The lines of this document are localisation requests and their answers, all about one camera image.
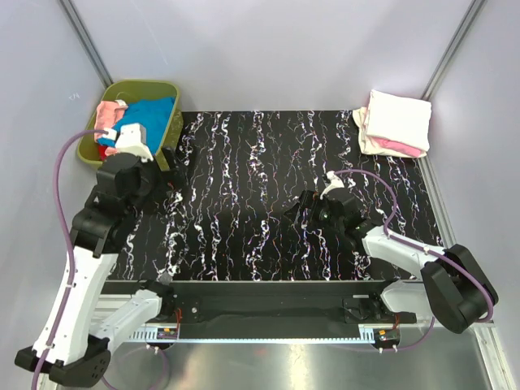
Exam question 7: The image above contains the right aluminium frame post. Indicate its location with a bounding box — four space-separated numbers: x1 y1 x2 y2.
421 0 488 101

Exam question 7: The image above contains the red t shirt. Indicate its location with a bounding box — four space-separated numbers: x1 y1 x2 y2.
97 145 117 162

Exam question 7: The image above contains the aluminium frame post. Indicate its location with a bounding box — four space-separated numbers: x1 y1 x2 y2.
421 0 488 101
58 0 113 88

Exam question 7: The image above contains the left aluminium frame post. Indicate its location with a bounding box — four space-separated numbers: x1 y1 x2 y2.
58 0 113 88

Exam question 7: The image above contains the aluminium cable duct rail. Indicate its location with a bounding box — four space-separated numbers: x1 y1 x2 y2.
119 324 399 345

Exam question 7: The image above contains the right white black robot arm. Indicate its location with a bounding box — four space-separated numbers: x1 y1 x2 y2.
284 190 499 334

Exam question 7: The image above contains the olive green plastic bin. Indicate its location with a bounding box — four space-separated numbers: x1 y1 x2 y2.
87 80 183 171

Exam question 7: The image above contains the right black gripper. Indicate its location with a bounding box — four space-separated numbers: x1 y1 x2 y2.
284 189 344 233

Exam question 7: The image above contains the cream folded t shirt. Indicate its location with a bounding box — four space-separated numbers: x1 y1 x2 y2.
352 106 372 155

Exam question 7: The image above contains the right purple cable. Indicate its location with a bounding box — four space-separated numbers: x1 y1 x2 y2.
331 169 497 354

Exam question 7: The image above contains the blue t shirt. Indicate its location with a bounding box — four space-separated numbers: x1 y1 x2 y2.
115 97 176 154

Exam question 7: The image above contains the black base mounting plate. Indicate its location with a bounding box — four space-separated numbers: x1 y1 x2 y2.
130 281 418 333

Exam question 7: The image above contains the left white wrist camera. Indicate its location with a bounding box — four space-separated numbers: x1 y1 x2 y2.
113 123 154 163

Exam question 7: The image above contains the purple cable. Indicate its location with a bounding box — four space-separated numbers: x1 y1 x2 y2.
331 169 497 354
31 128 180 390

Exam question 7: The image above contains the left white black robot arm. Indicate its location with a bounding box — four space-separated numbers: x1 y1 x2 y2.
15 147 188 388

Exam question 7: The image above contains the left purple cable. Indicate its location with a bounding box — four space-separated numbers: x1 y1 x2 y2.
31 128 180 390

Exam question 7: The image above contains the pink folded t shirt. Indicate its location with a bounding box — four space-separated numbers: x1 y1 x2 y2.
367 137 426 158

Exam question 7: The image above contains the salmon pink t shirt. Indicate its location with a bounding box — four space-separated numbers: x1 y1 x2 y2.
94 100 128 147

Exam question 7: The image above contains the black marble pattern mat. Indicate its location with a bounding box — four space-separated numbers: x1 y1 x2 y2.
110 110 442 281

